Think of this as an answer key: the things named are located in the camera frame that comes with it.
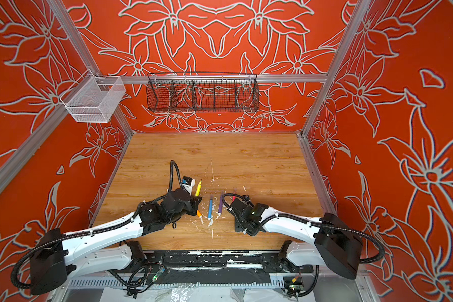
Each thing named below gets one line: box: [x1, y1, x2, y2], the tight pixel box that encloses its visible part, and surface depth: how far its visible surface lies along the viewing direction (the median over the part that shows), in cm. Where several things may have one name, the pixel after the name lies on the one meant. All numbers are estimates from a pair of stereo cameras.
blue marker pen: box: [207, 195, 214, 221], surface depth 89 cm
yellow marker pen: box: [195, 178, 202, 197], surface depth 79 cm
